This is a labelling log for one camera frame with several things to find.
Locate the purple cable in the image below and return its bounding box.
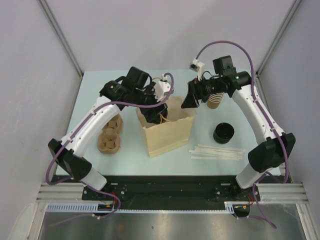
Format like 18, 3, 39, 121
46, 72, 175, 227
193, 39, 291, 230

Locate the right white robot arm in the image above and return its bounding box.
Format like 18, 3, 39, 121
181, 55, 296, 201

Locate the white slotted cable duct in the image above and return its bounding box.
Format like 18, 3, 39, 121
46, 202, 250, 215

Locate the stack of black lids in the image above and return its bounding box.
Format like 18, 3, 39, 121
212, 122, 235, 144

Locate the stack of paper cups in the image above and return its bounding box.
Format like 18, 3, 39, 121
206, 92, 225, 109

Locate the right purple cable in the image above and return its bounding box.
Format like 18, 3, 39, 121
193, 39, 291, 230

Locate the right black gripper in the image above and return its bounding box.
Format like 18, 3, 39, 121
181, 74, 224, 109

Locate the brown pulp cup carrier stack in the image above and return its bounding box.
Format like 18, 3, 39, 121
97, 114, 123, 155

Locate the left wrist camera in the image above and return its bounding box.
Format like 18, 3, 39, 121
154, 74, 171, 102

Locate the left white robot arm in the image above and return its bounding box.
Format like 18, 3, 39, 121
47, 66, 174, 200

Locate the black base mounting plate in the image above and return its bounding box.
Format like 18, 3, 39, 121
51, 175, 277, 210

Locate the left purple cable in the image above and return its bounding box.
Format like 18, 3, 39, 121
46, 72, 175, 227

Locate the brown paper bag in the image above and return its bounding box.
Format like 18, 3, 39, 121
136, 96, 197, 158

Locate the white wrapped straws bundle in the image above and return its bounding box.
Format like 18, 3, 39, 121
188, 144, 245, 161

